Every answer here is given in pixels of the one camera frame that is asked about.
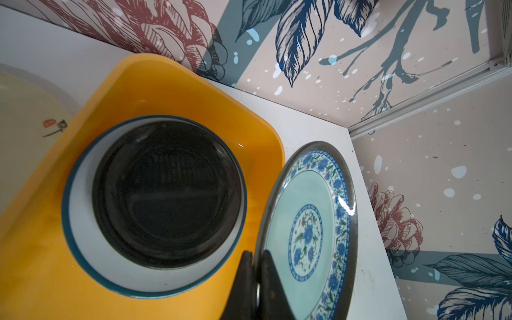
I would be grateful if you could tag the blue floral green plate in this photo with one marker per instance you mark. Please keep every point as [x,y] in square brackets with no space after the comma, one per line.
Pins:
[310,228]

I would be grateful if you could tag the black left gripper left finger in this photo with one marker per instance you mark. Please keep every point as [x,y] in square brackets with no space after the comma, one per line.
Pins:
[240,304]

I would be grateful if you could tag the cream small plate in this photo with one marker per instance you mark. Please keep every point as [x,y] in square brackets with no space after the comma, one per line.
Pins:
[31,122]

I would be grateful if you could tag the black round plate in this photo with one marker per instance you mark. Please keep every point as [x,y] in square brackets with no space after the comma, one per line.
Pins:
[168,193]

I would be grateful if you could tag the yellow plastic bin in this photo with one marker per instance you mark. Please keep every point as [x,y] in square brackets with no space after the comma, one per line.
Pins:
[40,278]

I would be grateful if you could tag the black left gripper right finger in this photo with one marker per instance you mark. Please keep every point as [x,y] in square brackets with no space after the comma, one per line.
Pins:
[273,303]

